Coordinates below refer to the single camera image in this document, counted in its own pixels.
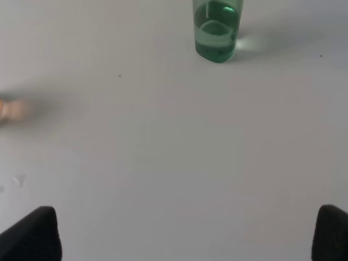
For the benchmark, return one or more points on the green transparent water bottle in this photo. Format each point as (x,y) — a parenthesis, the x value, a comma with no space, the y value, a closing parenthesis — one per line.
(216,27)

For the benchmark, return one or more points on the pink translucent plastic cup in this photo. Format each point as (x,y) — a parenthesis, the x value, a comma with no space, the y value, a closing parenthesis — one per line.
(13,110)

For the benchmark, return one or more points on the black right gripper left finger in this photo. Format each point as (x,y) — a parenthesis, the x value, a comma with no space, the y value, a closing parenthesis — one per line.
(34,237)

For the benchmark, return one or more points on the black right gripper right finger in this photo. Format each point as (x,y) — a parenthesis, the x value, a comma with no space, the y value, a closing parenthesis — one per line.
(330,235)

